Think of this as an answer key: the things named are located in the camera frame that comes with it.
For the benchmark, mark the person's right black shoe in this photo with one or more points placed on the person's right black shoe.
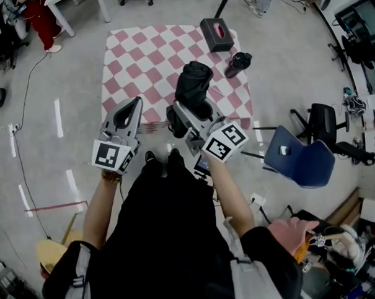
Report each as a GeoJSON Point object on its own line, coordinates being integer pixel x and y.
{"type": "Point", "coordinates": [174, 153]}

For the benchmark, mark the person's black clothed body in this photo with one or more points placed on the person's black clothed body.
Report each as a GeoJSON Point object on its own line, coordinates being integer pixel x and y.
{"type": "Point", "coordinates": [167, 246]}

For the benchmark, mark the black storage rack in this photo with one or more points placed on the black storage rack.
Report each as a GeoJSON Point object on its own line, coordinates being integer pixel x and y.
{"type": "Point", "coordinates": [12, 289]}

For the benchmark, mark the person's left black shoe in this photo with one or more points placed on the person's left black shoe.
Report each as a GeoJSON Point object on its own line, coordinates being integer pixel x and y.
{"type": "Point", "coordinates": [149, 156]}

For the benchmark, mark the black tissue box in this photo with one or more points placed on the black tissue box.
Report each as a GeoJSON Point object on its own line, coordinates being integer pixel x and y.
{"type": "Point", "coordinates": [215, 39]}

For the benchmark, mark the small screen device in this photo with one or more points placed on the small screen device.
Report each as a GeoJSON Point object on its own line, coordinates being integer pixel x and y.
{"type": "Point", "coordinates": [203, 165]}

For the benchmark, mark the white table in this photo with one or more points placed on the white table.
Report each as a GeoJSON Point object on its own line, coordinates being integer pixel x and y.
{"type": "Point", "coordinates": [60, 8]}

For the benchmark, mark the person's left forearm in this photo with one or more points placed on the person's left forearm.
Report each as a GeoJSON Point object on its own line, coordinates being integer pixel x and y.
{"type": "Point", "coordinates": [98, 211]}

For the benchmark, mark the pink checkered table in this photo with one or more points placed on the pink checkered table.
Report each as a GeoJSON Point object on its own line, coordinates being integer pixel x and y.
{"type": "Point", "coordinates": [140, 55]}

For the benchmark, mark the small grey object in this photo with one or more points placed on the small grey object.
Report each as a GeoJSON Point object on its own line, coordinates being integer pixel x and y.
{"type": "Point", "coordinates": [284, 150]}

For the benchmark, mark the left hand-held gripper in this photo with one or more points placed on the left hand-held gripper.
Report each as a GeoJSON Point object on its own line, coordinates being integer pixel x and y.
{"type": "Point", "coordinates": [108, 155]}

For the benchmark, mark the person's black shoe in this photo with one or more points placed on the person's black shoe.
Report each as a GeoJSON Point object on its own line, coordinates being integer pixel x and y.
{"type": "Point", "coordinates": [174, 153]}
{"type": "Point", "coordinates": [149, 156]}

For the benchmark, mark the brown cardboard box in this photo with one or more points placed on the brown cardboard box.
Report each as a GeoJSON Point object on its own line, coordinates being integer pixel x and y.
{"type": "Point", "coordinates": [345, 208]}

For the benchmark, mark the cluttered black office chair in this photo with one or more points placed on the cluttered black office chair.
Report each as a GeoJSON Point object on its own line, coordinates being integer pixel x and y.
{"type": "Point", "coordinates": [2, 33]}

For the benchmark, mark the white wall socket box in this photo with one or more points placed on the white wall socket box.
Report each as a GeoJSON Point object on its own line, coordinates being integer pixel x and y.
{"type": "Point", "coordinates": [258, 199]}

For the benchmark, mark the dark water bottle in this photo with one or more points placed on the dark water bottle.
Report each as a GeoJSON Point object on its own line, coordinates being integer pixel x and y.
{"type": "Point", "coordinates": [235, 66]}

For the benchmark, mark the blue plastic chair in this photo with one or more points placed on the blue plastic chair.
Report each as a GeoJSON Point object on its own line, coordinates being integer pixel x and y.
{"type": "Point", "coordinates": [303, 165]}

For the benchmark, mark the black umbrella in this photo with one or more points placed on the black umbrella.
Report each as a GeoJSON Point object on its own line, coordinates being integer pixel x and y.
{"type": "Point", "coordinates": [192, 80]}

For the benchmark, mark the black pole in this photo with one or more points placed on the black pole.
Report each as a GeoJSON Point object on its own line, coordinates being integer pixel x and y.
{"type": "Point", "coordinates": [223, 3]}

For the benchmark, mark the person's right forearm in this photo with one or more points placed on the person's right forearm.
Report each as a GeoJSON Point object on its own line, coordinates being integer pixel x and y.
{"type": "Point", "coordinates": [231, 196]}

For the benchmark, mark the black bag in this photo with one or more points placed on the black bag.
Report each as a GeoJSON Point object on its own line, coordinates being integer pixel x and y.
{"type": "Point", "coordinates": [363, 51]}

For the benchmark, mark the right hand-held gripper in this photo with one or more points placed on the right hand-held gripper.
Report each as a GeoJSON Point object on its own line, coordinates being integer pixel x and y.
{"type": "Point", "coordinates": [224, 142]}

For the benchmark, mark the wooden stool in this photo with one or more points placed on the wooden stool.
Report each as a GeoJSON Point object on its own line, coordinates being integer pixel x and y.
{"type": "Point", "coordinates": [52, 250]}

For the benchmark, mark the white power strip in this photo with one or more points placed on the white power strip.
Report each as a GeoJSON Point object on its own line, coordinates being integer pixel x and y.
{"type": "Point", "coordinates": [14, 128]}

